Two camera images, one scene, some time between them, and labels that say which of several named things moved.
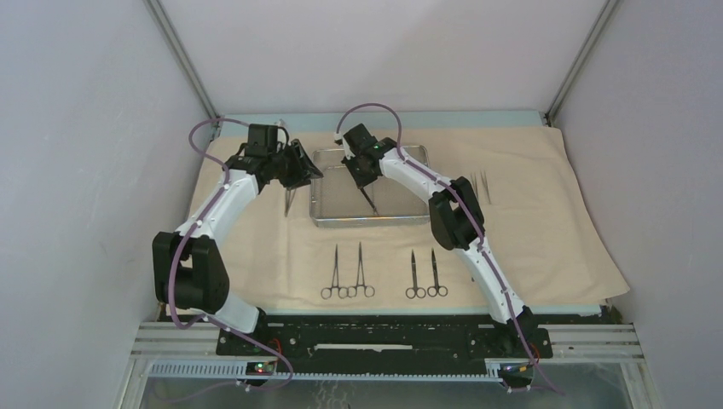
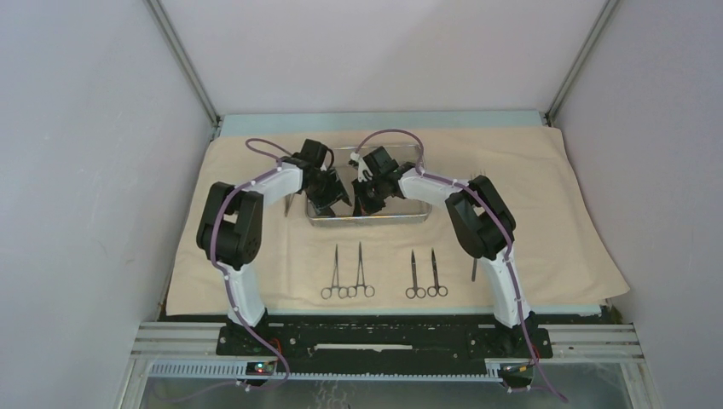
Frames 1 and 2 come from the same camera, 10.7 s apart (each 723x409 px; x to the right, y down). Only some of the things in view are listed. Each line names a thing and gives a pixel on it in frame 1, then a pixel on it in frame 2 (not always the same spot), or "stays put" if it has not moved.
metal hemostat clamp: [342, 291] stays put
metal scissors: [419, 291] stays put
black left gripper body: [278, 158] -> [326, 190]
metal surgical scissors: [433, 290] stays put
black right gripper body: [363, 176] -> [371, 194]
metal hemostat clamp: [368, 290] stays put
